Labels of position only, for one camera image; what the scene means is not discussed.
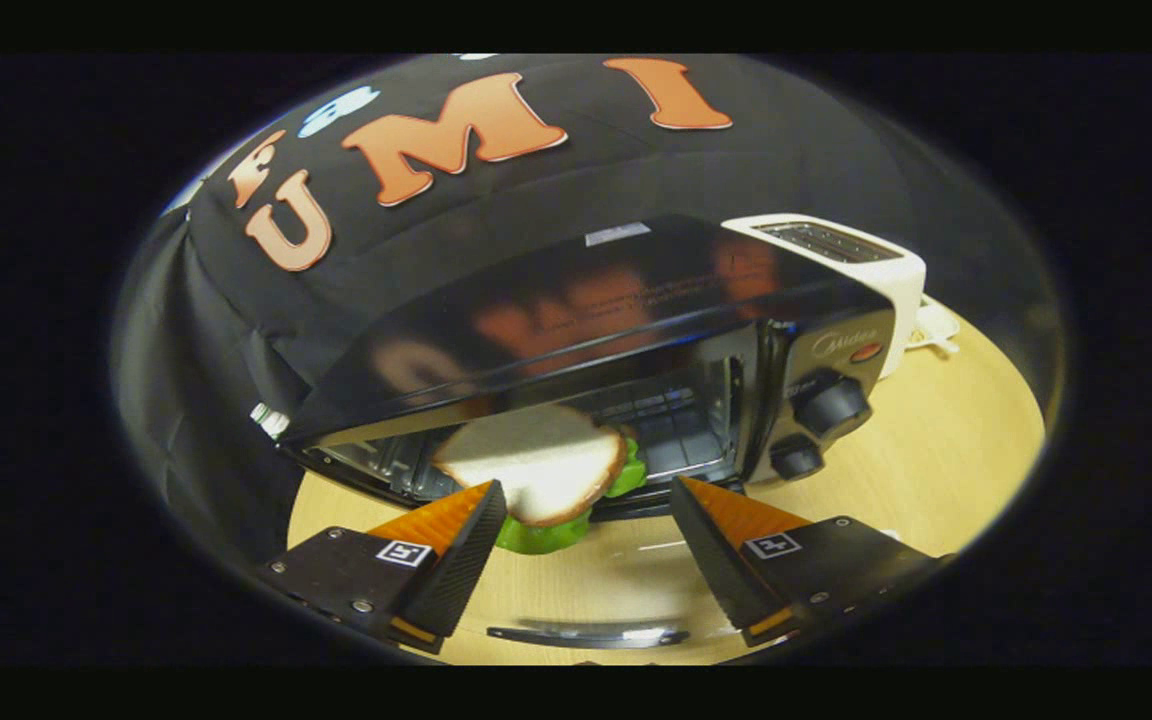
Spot white pop-up toaster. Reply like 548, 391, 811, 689
721, 213, 927, 379

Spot black backdrop cloth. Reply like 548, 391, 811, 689
111, 53, 1067, 561

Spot black toaster oven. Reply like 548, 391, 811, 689
276, 213, 897, 649

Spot white divided grain dish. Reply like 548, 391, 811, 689
904, 298, 962, 357

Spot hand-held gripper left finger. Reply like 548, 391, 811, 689
258, 479, 507, 653

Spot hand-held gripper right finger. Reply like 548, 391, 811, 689
669, 476, 957, 648

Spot bread and lettuce sandwich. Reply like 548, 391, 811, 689
433, 403, 649, 556

